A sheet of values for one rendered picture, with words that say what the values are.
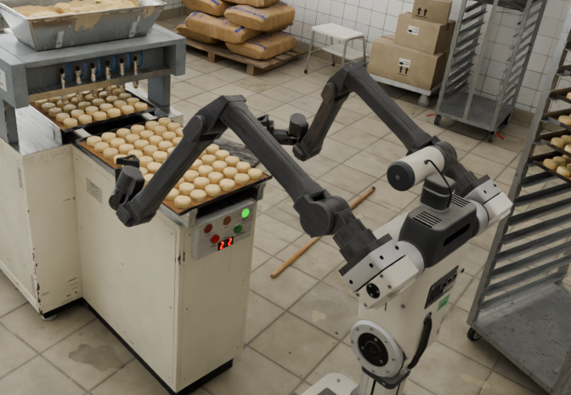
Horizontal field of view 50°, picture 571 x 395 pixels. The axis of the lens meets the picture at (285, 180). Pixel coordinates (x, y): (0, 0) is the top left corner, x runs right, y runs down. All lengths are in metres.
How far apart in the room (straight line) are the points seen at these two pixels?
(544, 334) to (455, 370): 0.43
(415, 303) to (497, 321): 1.50
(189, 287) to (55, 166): 0.73
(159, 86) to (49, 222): 0.74
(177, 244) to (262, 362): 0.87
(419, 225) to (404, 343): 0.34
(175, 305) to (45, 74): 0.96
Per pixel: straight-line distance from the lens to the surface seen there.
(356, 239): 1.31
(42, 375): 2.70
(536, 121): 2.45
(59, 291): 2.80
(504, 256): 2.76
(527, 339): 2.94
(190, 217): 1.92
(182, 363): 2.36
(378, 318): 1.59
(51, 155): 2.45
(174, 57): 2.61
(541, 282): 3.18
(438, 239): 1.40
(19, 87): 2.30
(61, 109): 2.61
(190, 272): 2.10
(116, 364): 2.69
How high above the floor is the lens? 1.93
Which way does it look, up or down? 29 degrees down
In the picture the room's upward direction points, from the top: 7 degrees clockwise
